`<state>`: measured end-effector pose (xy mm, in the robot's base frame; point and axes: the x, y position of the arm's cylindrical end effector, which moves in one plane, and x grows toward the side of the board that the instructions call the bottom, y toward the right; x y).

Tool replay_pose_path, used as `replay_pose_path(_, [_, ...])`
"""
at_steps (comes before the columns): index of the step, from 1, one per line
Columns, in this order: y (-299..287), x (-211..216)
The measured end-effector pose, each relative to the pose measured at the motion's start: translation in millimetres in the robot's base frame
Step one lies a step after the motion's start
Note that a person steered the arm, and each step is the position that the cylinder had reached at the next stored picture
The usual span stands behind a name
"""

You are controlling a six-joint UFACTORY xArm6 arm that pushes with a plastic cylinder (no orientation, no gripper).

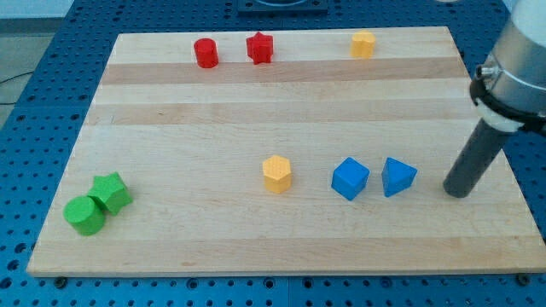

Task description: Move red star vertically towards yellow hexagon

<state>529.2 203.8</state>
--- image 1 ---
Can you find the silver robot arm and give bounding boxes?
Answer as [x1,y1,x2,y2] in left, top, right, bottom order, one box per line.
[470,0,545,135]

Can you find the yellow hexagon block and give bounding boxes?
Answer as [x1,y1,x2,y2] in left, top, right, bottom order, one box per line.
[262,155,292,194]

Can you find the red star block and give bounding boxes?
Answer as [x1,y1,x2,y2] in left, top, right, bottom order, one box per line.
[246,32,274,65]

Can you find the green star block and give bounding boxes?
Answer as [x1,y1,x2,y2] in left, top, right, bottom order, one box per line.
[87,172,133,216]

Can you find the wooden board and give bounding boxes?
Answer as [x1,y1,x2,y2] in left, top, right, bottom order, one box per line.
[27,26,545,277]

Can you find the blue cube block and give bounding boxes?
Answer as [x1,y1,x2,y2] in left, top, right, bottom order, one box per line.
[331,157,370,200]

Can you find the red cylinder block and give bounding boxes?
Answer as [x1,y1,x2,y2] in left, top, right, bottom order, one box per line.
[194,38,218,68]

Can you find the blue triangle block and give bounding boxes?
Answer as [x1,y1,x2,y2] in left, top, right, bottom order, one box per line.
[381,157,418,197]

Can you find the yellow heart block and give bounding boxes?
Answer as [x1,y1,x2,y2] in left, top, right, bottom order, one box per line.
[350,30,376,59]

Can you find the green cylinder block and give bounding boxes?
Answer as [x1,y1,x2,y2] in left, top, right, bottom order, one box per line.
[63,196,106,236]

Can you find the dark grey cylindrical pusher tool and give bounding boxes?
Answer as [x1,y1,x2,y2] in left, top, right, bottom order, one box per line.
[443,119,513,198]

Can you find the black cable on floor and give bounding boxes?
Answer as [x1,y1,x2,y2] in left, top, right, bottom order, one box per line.
[0,70,34,107]

